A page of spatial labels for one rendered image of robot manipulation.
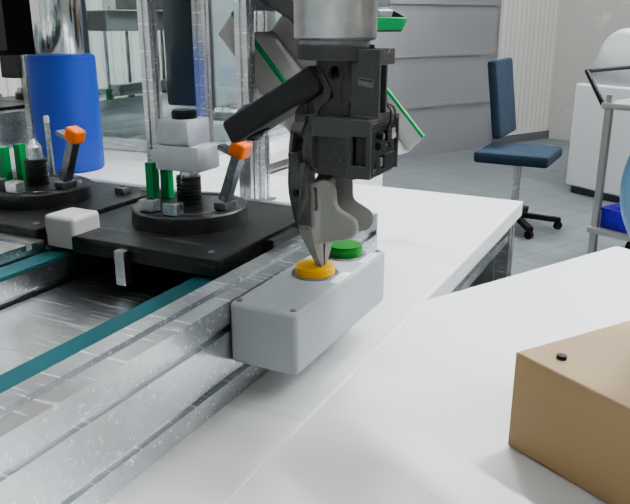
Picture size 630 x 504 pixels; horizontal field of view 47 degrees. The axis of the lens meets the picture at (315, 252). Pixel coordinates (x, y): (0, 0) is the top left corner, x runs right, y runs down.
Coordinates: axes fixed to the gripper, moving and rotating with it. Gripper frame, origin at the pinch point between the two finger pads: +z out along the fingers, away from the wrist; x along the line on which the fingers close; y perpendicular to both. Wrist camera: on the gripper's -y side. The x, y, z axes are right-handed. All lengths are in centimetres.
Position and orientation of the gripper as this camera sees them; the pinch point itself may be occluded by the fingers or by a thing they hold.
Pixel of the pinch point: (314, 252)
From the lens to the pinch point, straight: 72.6
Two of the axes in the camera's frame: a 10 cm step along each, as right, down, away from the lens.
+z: 0.0, 9.5, 3.0
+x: 4.5, -2.7, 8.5
